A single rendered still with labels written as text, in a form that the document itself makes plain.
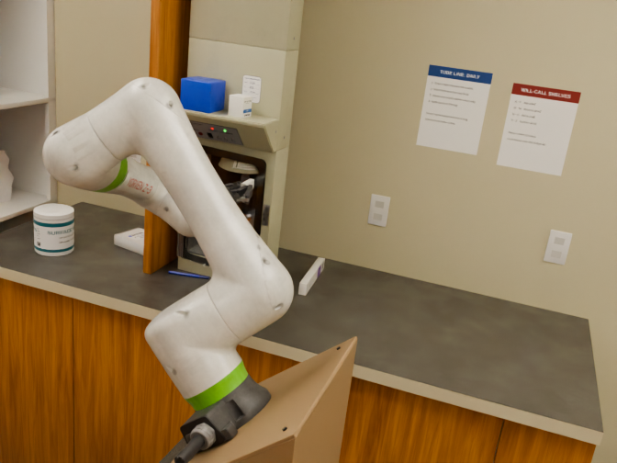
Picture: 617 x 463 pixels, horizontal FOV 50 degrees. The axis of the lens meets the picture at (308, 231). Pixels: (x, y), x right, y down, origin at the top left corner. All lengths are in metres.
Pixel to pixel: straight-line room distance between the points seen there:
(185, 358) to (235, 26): 1.14
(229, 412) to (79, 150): 0.56
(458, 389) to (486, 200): 0.79
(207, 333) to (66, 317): 1.13
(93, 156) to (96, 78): 1.58
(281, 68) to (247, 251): 0.91
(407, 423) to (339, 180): 0.96
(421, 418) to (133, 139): 1.11
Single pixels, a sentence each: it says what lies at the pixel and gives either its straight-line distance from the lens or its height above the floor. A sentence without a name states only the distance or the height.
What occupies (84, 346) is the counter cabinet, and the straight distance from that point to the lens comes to 2.31.
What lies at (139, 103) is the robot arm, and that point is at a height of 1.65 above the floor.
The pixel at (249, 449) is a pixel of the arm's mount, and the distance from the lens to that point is 1.11.
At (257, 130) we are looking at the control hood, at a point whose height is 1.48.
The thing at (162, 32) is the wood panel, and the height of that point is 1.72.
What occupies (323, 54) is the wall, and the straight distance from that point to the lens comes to 2.42.
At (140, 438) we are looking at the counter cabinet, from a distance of 2.36.
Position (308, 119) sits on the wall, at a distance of 2.46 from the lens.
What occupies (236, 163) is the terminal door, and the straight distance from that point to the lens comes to 2.07.
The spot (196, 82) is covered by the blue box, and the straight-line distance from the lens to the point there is 2.02.
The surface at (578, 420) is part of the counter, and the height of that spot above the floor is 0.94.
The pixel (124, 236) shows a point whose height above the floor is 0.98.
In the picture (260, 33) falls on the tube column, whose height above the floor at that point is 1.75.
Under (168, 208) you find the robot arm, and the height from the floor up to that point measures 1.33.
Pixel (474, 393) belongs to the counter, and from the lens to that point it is 1.84.
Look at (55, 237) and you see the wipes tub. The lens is 2.40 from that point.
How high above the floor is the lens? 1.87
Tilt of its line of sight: 19 degrees down
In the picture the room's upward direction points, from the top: 7 degrees clockwise
